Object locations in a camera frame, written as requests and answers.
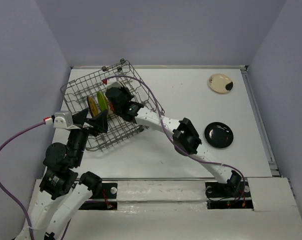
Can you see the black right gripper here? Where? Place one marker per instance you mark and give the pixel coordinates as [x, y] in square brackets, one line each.
[124, 89]

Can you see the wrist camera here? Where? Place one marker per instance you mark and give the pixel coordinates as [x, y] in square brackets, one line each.
[106, 82]
[60, 120]

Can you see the cream floral plate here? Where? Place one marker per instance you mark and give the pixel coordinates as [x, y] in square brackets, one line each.
[116, 84]

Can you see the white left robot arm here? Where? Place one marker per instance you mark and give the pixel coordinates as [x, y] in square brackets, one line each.
[62, 191]

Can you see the yellow patterned plate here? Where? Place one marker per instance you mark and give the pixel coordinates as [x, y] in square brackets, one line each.
[92, 106]

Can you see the orange plate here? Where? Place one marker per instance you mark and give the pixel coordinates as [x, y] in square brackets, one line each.
[111, 106]

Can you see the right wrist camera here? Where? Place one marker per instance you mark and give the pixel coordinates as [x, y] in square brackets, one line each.
[106, 82]

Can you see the lime green plate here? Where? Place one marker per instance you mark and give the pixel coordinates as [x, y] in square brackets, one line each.
[102, 101]

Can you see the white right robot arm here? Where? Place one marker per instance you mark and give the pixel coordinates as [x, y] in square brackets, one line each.
[181, 133]

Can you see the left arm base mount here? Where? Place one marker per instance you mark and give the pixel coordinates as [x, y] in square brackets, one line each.
[105, 199]

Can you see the grey wire dish rack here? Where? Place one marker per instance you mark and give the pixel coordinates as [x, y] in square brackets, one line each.
[77, 89]

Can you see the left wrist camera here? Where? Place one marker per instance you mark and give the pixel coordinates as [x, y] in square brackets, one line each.
[60, 120]

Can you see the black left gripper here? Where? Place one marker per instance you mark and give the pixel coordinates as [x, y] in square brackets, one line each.
[100, 121]

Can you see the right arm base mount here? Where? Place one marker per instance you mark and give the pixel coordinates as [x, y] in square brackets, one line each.
[217, 199]

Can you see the cream plate with black spot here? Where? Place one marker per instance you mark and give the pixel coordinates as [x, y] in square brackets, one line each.
[220, 83]

